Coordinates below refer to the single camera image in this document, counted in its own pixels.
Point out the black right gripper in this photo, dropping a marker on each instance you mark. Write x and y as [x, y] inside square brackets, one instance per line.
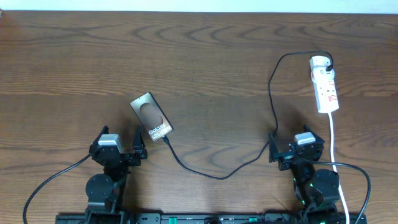
[286, 158]

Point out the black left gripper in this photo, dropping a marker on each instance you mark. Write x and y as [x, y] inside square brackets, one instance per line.
[122, 156]

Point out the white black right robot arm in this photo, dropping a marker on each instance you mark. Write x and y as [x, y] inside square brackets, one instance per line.
[316, 189]

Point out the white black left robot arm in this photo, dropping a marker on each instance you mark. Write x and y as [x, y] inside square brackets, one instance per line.
[106, 191]

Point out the white USB charger adapter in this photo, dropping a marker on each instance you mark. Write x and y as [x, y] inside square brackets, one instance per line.
[320, 74]

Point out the white power strip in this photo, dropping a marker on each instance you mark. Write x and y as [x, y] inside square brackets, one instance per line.
[325, 92]

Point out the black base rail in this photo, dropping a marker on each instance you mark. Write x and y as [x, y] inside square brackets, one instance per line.
[156, 218]

